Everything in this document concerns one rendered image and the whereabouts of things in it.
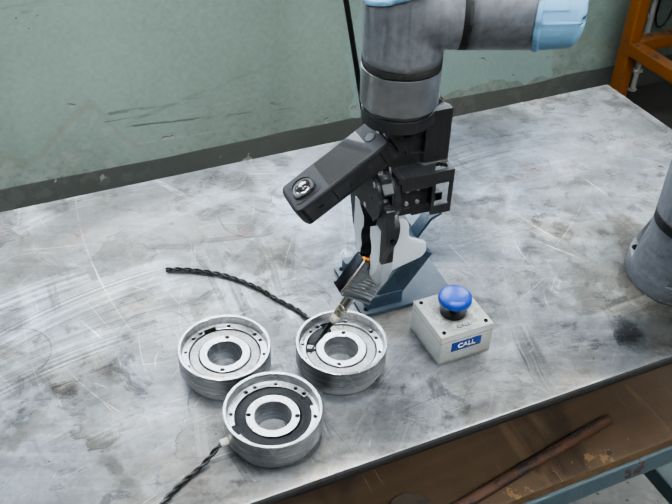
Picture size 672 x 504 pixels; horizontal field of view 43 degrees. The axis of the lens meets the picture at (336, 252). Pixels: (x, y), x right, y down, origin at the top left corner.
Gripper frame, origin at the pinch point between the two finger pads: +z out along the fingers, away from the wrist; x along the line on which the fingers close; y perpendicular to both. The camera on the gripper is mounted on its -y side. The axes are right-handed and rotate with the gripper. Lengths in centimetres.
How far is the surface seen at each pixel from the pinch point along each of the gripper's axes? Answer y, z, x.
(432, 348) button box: 7.4, 11.7, -3.1
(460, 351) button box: 10.4, 11.8, -4.6
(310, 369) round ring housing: -7.9, 9.7, -3.2
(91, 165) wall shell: -18, 80, 159
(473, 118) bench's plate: 39, 13, 46
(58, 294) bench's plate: -32.5, 13.1, 23.2
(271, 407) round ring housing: -13.3, 11.2, -5.6
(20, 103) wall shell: -33, 56, 158
